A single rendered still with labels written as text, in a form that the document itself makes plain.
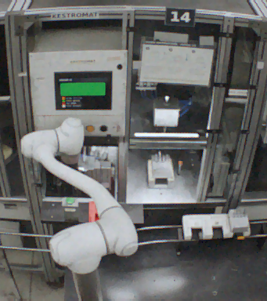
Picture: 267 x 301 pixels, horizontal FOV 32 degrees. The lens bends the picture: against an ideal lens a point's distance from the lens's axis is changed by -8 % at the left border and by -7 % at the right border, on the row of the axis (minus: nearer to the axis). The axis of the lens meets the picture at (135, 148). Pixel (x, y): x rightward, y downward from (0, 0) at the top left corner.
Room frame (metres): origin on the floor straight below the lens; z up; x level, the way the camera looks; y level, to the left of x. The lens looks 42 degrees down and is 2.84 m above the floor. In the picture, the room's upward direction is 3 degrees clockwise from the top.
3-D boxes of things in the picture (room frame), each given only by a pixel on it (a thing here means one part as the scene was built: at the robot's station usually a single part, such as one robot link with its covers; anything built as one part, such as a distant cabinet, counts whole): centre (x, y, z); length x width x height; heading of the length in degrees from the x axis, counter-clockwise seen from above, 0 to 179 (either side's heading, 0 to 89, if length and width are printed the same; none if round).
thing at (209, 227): (1.61, -0.45, 0.84); 0.36 x 0.14 x 0.10; 94
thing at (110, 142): (1.68, 0.26, 1.37); 0.36 x 0.04 x 0.04; 94
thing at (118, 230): (1.09, 0.05, 1.44); 0.18 x 0.14 x 0.13; 26
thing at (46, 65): (1.81, 0.27, 1.60); 0.42 x 0.29 x 0.46; 94
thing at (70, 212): (1.61, 0.31, 0.97); 0.08 x 0.08 x 0.12; 4
